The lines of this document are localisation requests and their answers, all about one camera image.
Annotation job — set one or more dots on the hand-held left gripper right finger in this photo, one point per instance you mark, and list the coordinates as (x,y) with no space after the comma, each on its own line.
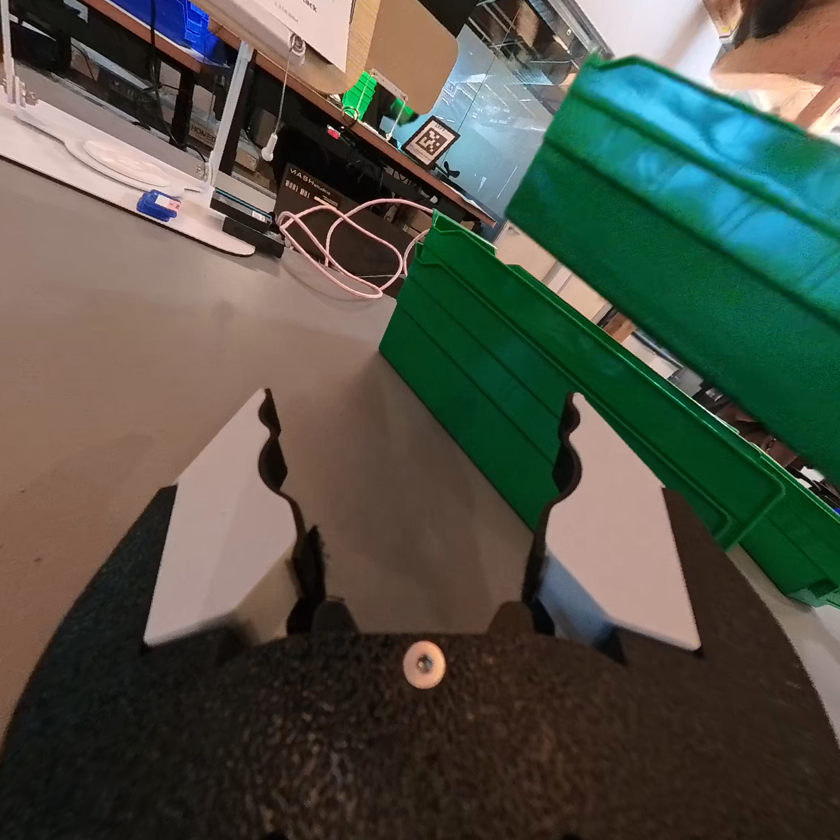
(623,558)

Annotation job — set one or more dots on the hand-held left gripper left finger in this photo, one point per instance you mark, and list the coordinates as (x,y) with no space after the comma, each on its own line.
(216,558)

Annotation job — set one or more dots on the green plastic bin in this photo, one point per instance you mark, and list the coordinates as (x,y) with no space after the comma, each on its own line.
(472,361)
(459,410)
(689,216)
(590,358)

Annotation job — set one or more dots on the flat black device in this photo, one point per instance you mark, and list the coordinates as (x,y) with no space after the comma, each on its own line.
(253,237)

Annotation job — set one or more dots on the black electronics box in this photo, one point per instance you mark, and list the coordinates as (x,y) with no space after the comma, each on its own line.
(367,243)

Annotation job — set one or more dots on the small black blue device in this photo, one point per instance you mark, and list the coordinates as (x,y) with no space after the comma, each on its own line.
(239,207)

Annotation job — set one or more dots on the small blue white device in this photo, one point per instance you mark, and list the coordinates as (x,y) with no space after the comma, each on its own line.
(157,203)

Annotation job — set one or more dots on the white tray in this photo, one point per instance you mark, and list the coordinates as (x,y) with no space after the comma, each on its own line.
(79,177)

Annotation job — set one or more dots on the white round disc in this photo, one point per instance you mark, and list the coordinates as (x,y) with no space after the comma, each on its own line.
(124,161)

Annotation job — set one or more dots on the black white marker sign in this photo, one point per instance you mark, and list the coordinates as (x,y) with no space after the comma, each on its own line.
(430,141)

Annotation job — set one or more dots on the glass partition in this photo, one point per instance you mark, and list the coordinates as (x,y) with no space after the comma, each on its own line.
(512,98)

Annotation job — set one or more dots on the small green shelf bin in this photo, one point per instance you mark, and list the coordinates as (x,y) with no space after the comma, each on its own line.
(361,95)
(401,111)

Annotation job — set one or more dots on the clear acrylic holder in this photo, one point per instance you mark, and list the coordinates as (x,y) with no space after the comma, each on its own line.
(390,88)

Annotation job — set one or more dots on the wooden ceiling beams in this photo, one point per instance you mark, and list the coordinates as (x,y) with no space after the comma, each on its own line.
(774,59)

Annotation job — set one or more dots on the blue plastic bin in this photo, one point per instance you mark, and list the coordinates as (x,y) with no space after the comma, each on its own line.
(190,26)

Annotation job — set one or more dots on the white instruction poster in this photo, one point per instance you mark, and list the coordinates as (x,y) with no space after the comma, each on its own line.
(308,26)

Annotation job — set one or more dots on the brown rounded board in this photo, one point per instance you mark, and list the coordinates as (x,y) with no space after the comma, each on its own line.
(413,52)

